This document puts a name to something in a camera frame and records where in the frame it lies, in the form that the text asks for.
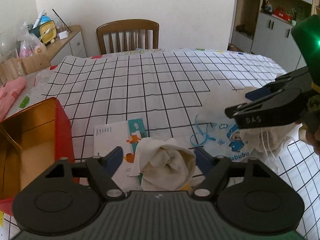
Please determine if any clear labubu plastic bag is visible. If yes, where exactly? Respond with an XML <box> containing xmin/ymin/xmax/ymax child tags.
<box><xmin>189</xmin><ymin>93</ymin><xmax>256</xmax><ymax>162</ymax></box>

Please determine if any beige drawstring cloth bag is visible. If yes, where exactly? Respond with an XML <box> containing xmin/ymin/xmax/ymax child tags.
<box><xmin>236</xmin><ymin>86</ymin><xmax>296</xmax><ymax>156</ymax></box>

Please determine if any cream white towel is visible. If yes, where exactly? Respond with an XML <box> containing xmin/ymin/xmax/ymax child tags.
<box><xmin>129</xmin><ymin>138</ymin><xmax>196</xmax><ymax>191</ymax></box>

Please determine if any teal white cartoon tissue pack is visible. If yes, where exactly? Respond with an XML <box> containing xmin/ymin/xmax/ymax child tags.
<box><xmin>93</xmin><ymin>118</ymin><xmax>146</xmax><ymax>178</ymax></box>

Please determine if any red gold storage box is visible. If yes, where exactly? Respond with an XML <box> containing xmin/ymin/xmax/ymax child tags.
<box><xmin>1</xmin><ymin>98</ymin><xmax>75</xmax><ymax>215</ymax></box>

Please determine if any black white grid tablecloth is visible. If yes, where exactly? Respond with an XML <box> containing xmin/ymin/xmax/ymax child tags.
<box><xmin>0</xmin><ymin>48</ymin><xmax>320</xmax><ymax>240</ymax></box>

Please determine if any pink patterned cloth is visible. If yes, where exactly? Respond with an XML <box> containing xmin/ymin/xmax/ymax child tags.
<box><xmin>0</xmin><ymin>76</ymin><xmax>27</xmax><ymax>120</ymax></box>

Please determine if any wooden white drawer sideboard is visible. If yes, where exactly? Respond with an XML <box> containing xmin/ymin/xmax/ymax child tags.
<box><xmin>44</xmin><ymin>25</ymin><xmax>87</xmax><ymax>67</ymax></box>

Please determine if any brown wooden chair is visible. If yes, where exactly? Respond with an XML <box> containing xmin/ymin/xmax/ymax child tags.
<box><xmin>96</xmin><ymin>19</ymin><xmax>159</xmax><ymax>55</ymax></box>

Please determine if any cardboard box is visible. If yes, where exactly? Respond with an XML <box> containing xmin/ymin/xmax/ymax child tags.
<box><xmin>1</xmin><ymin>54</ymin><xmax>51</xmax><ymax>83</ymax></box>

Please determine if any plastic bag with pink items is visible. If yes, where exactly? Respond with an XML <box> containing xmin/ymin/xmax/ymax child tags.
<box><xmin>17</xmin><ymin>22</ymin><xmax>47</xmax><ymax>59</ymax></box>

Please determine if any yellow blue toy clock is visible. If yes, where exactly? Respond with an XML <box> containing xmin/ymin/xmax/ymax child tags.
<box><xmin>29</xmin><ymin>15</ymin><xmax>57</xmax><ymax>44</ymax></box>

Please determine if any grey wooden wall cabinet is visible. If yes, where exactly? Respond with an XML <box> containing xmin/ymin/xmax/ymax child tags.
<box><xmin>230</xmin><ymin>0</ymin><xmax>319</xmax><ymax>72</ymax></box>

